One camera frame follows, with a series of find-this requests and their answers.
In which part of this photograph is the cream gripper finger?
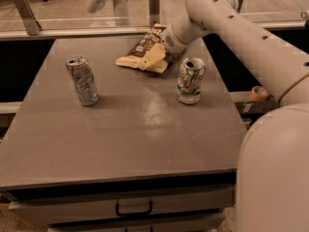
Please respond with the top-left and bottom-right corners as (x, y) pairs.
(140, 43), (168, 73)

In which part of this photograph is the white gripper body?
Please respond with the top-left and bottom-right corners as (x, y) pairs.
(161, 25), (186, 54)

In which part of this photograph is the brown chip bag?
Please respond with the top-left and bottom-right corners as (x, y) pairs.
(116, 24), (176, 71)

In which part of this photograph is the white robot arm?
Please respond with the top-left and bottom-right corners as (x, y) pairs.
(162, 0), (309, 232)

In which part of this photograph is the white green 7up can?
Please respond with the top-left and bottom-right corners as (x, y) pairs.
(177, 57), (206, 104)

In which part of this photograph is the silver redbull can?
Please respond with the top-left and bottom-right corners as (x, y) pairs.
(66, 55), (98, 106)

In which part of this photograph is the orange tape roll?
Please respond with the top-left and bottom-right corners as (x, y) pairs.
(250, 86), (269, 102)

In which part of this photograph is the grey cabinet lower drawer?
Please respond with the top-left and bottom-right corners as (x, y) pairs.
(48, 213), (225, 232)

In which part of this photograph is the grey cabinet drawer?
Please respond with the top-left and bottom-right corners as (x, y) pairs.
(9, 185), (235, 224)
(48, 213), (225, 232)

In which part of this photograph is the grey cabinet top drawer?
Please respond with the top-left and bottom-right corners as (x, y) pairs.
(9, 185), (235, 224)

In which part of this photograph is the middle metal railing bracket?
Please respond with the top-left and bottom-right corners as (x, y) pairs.
(149, 0), (160, 27)

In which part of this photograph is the left metal railing bracket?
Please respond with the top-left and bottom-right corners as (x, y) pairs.
(13, 0), (41, 36)

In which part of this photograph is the black drawer handle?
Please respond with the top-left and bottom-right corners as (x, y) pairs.
(115, 200), (153, 218)

